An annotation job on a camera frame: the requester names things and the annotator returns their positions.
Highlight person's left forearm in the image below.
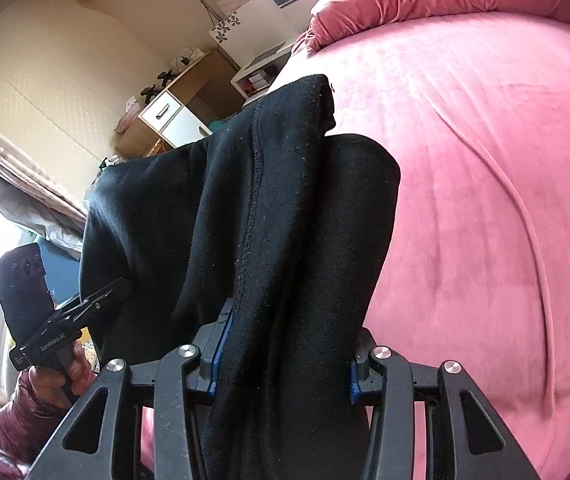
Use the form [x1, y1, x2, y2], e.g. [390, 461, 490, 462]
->
[0, 370, 73, 480]

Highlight wooden desk with white drawer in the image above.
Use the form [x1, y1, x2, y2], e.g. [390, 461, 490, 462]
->
[114, 49, 244, 159]

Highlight white floral panel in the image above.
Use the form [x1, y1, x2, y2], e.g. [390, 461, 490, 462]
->
[208, 9, 242, 46]

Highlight grey plastic sheet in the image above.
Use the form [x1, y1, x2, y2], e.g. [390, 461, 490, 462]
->
[0, 157, 87, 263]

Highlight black pants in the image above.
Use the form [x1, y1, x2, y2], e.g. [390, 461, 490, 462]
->
[79, 74, 402, 480]

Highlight person's left hand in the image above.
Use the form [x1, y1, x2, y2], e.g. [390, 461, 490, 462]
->
[29, 344, 97, 403]

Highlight pink bed sheet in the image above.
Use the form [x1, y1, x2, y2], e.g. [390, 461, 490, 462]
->
[140, 10, 570, 480]

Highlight white nightstand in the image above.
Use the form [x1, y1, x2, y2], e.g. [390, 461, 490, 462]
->
[230, 44, 292, 104]

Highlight white power strip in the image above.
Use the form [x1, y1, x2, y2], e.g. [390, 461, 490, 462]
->
[174, 49, 207, 67]

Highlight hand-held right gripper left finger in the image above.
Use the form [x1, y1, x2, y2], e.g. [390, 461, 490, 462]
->
[28, 297, 238, 480]

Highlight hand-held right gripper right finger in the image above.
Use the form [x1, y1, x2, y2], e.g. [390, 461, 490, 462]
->
[349, 327, 540, 480]

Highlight striped pink curtain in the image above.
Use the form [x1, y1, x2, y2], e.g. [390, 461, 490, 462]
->
[0, 105, 88, 228]

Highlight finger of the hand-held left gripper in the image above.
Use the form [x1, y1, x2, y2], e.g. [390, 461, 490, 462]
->
[60, 289, 132, 331]
[54, 278, 132, 317]

